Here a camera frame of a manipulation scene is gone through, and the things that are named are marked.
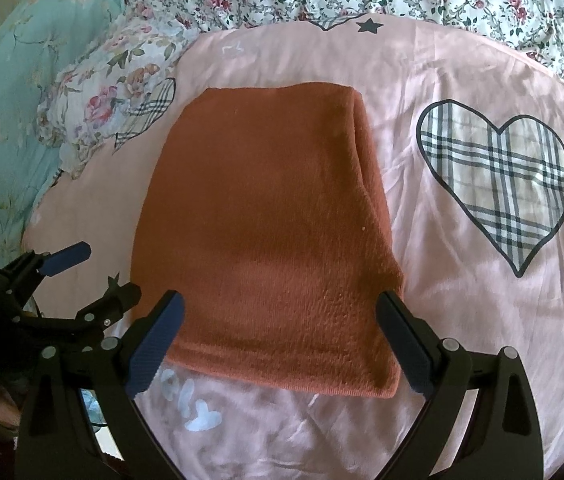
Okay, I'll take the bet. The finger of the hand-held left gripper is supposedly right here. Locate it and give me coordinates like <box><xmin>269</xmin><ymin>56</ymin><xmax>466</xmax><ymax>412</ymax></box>
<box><xmin>9</xmin><ymin>281</ymin><xmax>143</xmax><ymax>348</ymax></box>
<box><xmin>0</xmin><ymin>241</ymin><xmax>94</xmax><ymax>313</ymax></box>

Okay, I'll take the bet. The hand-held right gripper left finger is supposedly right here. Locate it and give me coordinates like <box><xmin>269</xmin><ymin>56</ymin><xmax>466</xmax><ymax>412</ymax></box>
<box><xmin>14</xmin><ymin>290</ymin><xmax>186</xmax><ymax>480</ymax></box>

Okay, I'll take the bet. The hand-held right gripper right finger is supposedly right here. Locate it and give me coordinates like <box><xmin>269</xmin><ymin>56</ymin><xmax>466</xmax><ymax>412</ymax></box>
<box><xmin>378</xmin><ymin>290</ymin><xmax>546</xmax><ymax>480</ymax></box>

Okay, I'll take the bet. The orange knit garment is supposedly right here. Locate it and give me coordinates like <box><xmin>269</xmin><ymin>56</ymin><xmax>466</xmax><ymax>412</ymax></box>
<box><xmin>129</xmin><ymin>84</ymin><xmax>405</xmax><ymax>401</ymax></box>

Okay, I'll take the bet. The pink heart print bedsheet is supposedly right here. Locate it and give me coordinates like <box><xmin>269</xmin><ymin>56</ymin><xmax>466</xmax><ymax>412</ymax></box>
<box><xmin>19</xmin><ymin>12</ymin><xmax>564</xmax><ymax>480</ymax></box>

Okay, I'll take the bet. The large floral print pillow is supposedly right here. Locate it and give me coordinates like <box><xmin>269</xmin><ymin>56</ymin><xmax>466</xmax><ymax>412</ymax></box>
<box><xmin>37</xmin><ymin>20</ymin><xmax>185</xmax><ymax>178</ymax></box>

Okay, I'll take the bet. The teal floral blanket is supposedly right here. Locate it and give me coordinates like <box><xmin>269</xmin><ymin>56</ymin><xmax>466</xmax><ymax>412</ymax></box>
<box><xmin>0</xmin><ymin>0</ymin><xmax>138</xmax><ymax>266</ymax></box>

